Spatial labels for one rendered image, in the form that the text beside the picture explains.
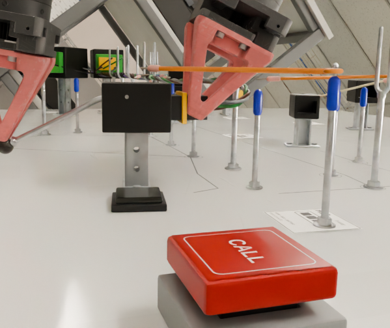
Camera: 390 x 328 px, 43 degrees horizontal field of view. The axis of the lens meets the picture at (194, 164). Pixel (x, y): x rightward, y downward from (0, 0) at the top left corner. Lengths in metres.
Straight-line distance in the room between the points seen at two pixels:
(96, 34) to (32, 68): 7.66
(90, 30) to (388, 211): 7.76
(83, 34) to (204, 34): 7.67
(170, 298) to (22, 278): 0.09
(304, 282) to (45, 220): 0.21
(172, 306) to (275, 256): 0.04
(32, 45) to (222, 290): 0.27
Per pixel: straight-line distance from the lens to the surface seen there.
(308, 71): 0.33
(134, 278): 0.25
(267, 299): 0.17
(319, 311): 0.19
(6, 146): 0.43
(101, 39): 8.05
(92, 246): 0.29
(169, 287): 0.20
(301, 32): 1.65
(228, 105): 0.44
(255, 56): 0.40
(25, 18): 0.38
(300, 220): 0.35
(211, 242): 0.20
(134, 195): 0.37
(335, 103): 0.33
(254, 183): 0.43
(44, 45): 0.39
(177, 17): 1.47
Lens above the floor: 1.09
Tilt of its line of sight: 8 degrees up
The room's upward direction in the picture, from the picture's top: 51 degrees clockwise
